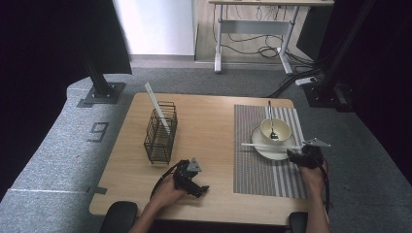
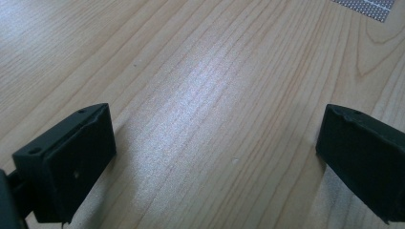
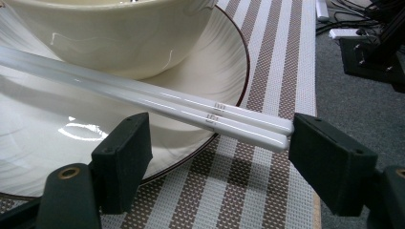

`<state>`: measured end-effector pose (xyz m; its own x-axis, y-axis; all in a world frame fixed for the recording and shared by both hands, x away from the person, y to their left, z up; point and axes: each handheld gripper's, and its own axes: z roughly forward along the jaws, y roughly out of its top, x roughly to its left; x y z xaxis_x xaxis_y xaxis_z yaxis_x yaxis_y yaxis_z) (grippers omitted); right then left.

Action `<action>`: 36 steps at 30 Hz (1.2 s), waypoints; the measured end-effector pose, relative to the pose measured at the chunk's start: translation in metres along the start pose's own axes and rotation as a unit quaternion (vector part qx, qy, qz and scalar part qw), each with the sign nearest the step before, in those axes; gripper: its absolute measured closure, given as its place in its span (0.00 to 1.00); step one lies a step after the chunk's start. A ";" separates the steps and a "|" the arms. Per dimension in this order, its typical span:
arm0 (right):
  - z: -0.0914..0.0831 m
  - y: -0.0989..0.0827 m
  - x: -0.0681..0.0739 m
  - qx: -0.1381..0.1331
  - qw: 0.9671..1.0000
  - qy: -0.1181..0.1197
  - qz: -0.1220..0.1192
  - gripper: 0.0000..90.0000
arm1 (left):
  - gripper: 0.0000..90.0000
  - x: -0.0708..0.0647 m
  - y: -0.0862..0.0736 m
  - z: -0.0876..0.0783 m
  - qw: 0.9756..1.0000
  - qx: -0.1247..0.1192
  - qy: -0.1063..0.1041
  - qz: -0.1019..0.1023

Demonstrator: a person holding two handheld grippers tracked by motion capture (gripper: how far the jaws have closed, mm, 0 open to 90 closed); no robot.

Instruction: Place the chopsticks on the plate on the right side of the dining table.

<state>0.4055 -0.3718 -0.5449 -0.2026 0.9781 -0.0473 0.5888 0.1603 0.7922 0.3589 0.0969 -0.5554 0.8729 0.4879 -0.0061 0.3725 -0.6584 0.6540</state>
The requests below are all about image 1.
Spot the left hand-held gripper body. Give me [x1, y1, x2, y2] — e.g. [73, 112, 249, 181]
[173, 157, 202, 192]

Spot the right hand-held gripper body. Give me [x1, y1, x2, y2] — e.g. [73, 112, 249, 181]
[297, 138, 331, 170]

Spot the white round plate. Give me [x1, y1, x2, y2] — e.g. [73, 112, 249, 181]
[251, 125, 297, 161]

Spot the white chopstick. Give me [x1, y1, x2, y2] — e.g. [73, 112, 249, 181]
[246, 145, 304, 151]
[241, 142, 302, 150]
[144, 82, 172, 136]

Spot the dark wire basket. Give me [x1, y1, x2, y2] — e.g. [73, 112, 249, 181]
[143, 101, 179, 165]

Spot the person's right hand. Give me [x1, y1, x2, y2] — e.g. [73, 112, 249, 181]
[297, 160, 328, 192]

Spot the person's left hand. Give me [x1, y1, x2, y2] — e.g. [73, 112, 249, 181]
[149, 177, 188, 211]

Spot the metal spoon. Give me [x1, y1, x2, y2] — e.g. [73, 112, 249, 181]
[267, 100, 280, 142]

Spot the cream bowl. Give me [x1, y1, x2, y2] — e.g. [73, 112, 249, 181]
[259, 117, 292, 145]

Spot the brown striped woven placemat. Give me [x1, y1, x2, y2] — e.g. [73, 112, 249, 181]
[232, 104, 310, 199]

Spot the black metal stand with base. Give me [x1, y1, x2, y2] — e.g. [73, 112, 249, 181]
[302, 0, 377, 113]

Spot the black chair armrest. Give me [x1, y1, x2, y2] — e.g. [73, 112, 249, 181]
[289, 212, 309, 233]
[99, 201, 138, 233]

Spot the white power strip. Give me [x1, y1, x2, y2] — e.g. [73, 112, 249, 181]
[294, 76, 318, 86]

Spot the black curtain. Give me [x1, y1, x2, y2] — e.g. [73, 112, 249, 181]
[0, 0, 133, 202]
[329, 0, 412, 187]

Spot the black stand base left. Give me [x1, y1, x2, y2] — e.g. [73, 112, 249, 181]
[77, 54, 126, 109]

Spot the white-framed background desk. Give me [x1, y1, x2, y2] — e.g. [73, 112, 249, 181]
[208, 0, 335, 76]

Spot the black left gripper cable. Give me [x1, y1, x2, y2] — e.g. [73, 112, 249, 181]
[150, 160, 183, 198]

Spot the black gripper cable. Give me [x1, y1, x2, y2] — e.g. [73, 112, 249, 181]
[319, 156, 332, 216]
[150, 160, 183, 198]

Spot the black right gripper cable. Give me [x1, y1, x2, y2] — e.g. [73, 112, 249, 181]
[319, 156, 332, 216]

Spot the black floor cable bundle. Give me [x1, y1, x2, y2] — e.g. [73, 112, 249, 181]
[212, 4, 325, 99]

